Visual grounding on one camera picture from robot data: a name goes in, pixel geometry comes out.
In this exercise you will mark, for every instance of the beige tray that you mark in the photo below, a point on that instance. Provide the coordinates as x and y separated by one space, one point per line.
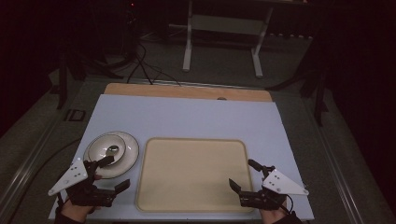
193 174

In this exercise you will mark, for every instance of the black floor socket box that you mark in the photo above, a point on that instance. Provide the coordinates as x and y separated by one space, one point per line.
75 115

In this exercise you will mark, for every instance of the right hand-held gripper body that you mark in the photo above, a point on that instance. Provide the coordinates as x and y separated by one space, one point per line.
264 199

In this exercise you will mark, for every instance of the pale blue table mat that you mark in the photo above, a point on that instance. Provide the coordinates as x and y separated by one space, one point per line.
186 118

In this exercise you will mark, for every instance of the white bowl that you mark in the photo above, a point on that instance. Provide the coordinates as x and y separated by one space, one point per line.
99 149

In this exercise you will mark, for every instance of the white plate with dark rim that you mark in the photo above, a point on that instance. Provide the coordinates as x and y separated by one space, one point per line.
132 152

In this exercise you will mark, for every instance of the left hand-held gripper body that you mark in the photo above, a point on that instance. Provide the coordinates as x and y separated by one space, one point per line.
88 196

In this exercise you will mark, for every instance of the metal floor rail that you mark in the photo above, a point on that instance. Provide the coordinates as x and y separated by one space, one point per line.
29 161
341 174

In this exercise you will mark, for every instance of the white metal desk frame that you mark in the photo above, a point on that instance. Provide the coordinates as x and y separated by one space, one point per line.
224 25

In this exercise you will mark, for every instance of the black stand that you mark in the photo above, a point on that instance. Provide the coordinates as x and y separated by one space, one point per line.
63 84
319 93

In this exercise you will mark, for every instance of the person's right hand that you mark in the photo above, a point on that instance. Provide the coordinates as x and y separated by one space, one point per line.
273 215

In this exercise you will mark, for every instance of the person's left hand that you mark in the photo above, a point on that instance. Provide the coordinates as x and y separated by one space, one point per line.
76 212

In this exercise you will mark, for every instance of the metal spoon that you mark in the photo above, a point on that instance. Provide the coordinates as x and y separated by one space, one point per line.
112 149

